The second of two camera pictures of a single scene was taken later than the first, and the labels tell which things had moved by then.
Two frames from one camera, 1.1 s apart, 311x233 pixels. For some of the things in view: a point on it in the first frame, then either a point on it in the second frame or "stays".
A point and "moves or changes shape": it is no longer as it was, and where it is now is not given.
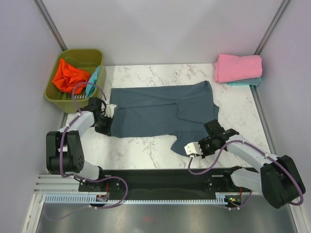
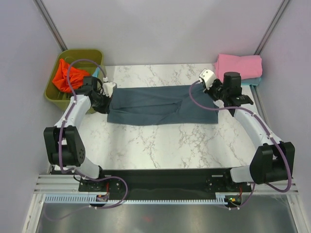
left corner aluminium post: x=42 y=10 stays
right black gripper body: x=208 y=146 to x=216 y=91
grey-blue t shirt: x=181 y=110 moves or changes shape
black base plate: x=160 y=183 stays
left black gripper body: x=103 y=125 to x=102 y=102
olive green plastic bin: x=87 y=60 stays
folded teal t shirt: x=252 y=81 stays
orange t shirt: x=70 y=79 stays
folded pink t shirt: x=230 y=68 stays
